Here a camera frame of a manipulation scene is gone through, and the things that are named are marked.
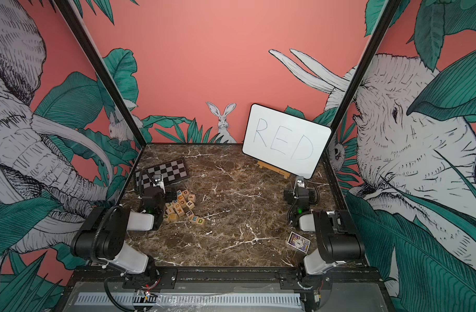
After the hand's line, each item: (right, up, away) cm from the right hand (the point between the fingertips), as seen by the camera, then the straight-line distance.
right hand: (297, 184), depth 95 cm
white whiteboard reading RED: (-5, +21, +2) cm, 22 cm away
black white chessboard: (-67, +5, +9) cm, 68 cm away
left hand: (-67, +1, -1) cm, 67 cm away
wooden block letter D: (-47, -16, -9) cm, 50 cm away
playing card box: (-3, -24, -13) cm, 27 cm away
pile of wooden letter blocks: (-57, -11, -3) cm, 58 cm away
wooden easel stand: (-17, +10, +12) cm, 23 cm away
